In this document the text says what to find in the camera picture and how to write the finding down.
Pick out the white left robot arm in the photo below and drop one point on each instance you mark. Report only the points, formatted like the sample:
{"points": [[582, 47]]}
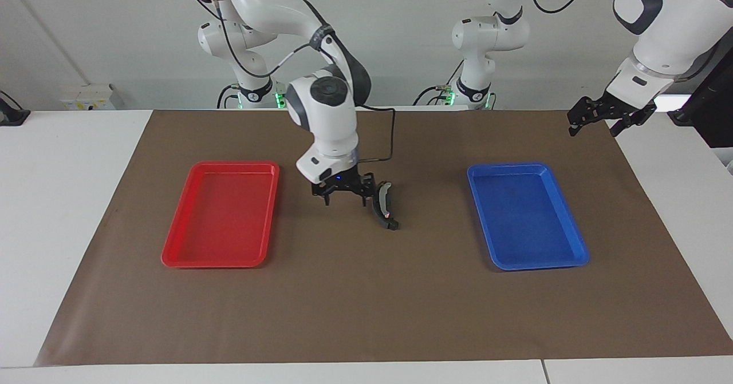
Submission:
{"points": [[664, 40]]}

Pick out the white wall socket box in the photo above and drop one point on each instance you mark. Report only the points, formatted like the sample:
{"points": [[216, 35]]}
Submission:
{"points": [[91, 97]]}

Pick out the black clamp device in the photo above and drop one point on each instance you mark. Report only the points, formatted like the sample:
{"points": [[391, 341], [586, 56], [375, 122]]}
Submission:
{"points": [[12, 115]]}

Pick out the brown table mat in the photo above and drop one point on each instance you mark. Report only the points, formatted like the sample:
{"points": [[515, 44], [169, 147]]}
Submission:
{"points": [[366, 304]]}

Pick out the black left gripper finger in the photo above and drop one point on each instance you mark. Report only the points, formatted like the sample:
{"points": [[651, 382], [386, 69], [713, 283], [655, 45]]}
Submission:
{"points": [[618, 127], [573, 129]]}

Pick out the red plastic tray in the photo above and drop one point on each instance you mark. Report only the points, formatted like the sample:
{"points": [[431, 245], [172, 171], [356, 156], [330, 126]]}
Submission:
{"points": [[220, 218]]}

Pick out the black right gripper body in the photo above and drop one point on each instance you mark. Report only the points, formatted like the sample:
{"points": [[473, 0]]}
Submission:
{"points": [[343, 182]]}

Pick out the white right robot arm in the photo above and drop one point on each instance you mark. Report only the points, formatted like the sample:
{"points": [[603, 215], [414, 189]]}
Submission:
{"points": [[329, 115]]}

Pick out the blue plastic tray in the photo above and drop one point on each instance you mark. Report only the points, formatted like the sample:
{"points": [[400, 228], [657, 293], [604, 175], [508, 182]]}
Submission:
{"points": [[527, 218]]}

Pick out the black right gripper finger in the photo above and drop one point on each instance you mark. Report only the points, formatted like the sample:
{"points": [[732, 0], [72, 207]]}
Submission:
{"points": [[328, 200], [365, 200]]}

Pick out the black equipment stand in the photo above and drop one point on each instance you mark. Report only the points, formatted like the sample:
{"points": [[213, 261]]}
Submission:
{"points": [[710, 109]]}

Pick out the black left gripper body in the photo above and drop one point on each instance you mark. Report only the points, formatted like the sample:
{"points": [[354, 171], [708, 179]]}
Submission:
{"points": [[610, 109]]}

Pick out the curved grey brake pad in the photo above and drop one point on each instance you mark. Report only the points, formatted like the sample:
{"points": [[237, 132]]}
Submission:
{"points": [[382, 204]]}

